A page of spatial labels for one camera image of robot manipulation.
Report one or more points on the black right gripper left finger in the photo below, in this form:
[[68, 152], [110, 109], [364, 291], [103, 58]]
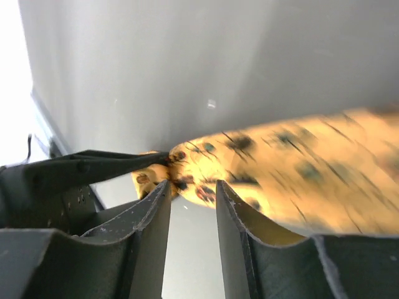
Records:
[[121, 258]]

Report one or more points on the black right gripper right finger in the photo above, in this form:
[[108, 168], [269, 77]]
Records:
[[261, 259]]

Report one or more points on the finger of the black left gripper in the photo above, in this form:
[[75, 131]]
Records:
[[82, 210], [52, 176]]

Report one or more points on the yellow patterned necktie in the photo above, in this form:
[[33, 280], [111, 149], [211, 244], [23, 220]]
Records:
[[336, 173]]

